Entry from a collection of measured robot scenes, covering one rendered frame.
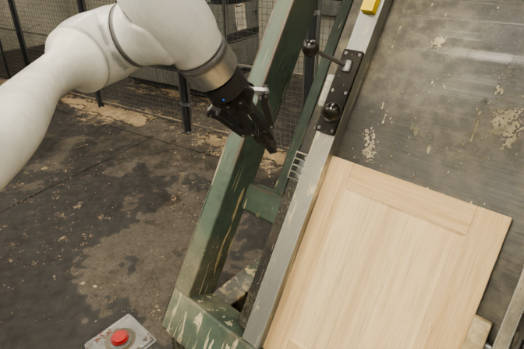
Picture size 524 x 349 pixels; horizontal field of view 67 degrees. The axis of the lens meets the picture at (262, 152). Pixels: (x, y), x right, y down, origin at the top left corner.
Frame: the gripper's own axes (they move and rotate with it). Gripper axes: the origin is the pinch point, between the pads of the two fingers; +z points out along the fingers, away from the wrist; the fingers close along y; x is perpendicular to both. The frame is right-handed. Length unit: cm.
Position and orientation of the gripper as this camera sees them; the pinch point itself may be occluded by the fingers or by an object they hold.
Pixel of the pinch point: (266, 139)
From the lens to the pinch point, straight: 82.4
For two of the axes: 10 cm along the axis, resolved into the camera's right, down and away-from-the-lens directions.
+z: 4.3, 5.2, 7.4
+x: 0.2, 8.1, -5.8
